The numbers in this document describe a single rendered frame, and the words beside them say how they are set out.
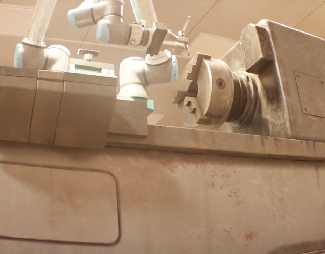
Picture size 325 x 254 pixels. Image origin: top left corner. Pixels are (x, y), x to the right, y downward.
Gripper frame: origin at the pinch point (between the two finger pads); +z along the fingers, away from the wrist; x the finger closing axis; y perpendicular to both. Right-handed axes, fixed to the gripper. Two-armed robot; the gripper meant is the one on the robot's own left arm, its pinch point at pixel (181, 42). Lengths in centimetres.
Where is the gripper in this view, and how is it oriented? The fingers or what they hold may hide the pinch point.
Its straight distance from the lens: 173.4
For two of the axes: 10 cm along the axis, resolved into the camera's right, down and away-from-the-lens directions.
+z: 9.4, 0.9, 3.3
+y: 1.5, 7.6, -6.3
